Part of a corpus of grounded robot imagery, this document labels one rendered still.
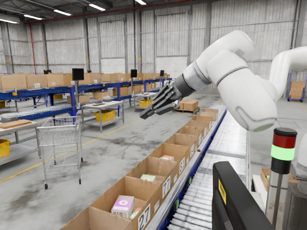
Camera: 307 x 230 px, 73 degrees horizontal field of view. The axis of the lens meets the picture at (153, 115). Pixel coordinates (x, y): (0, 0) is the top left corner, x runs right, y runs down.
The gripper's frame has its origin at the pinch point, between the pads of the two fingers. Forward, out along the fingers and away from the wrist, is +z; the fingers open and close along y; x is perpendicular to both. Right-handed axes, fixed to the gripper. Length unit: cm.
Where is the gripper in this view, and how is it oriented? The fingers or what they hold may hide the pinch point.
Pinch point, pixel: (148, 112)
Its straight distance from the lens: 79.3
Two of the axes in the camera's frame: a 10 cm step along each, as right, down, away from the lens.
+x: -7.0, -3.6, -6.2
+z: -7.0, 5.0, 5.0
